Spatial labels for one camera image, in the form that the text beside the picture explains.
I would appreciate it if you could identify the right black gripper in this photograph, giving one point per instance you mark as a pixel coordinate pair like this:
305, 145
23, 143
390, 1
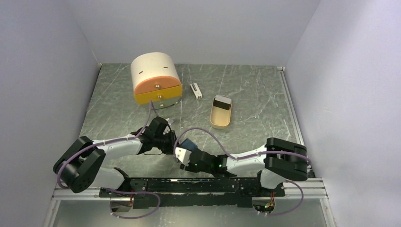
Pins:
189, 167

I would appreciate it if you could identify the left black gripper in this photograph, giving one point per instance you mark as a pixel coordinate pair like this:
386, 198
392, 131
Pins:
169, 150

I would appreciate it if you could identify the beige oval tray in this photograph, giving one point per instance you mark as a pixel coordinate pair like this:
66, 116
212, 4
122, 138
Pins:
220, 118

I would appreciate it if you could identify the stack of credit cards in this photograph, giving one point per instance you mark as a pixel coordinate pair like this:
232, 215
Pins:
222, 102

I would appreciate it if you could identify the blue leather card holder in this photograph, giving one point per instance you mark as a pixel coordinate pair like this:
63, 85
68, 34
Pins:
187, 144

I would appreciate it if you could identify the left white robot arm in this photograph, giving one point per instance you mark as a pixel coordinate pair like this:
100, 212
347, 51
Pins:
83, 164

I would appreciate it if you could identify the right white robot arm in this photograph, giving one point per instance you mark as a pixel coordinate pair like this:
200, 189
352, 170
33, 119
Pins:
276, 161

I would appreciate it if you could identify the round pastel drawer cabinet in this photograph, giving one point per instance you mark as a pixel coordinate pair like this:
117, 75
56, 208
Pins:
154, 78

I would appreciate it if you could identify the small white rectangular block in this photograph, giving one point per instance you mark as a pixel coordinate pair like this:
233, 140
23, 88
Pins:
196, 90

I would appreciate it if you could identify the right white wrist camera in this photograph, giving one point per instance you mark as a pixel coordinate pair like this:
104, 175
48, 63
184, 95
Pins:
183, 155

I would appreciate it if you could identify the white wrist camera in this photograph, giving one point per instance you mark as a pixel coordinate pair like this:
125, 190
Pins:
183, 155
170, 121

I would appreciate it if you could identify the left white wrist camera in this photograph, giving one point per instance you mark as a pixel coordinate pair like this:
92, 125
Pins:
170, 121

